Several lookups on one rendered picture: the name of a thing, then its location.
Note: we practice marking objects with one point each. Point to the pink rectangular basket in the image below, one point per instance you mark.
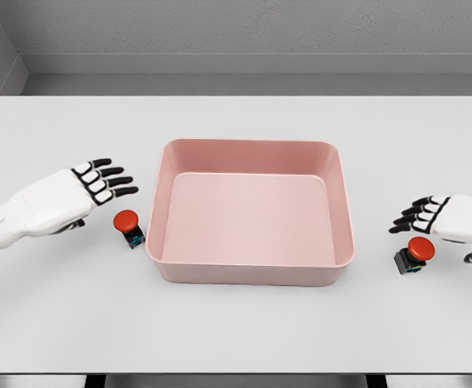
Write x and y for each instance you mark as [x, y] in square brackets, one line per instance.
[249, 210]

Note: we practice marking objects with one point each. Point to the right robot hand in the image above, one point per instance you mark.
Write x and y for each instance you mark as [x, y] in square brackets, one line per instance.
[458, 218]

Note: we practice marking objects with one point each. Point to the red button industrial switch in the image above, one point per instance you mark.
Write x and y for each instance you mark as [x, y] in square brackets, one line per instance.
[127, 226]
[417, 252]

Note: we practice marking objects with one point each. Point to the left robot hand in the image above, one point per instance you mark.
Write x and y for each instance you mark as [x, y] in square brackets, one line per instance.
[54, 198]

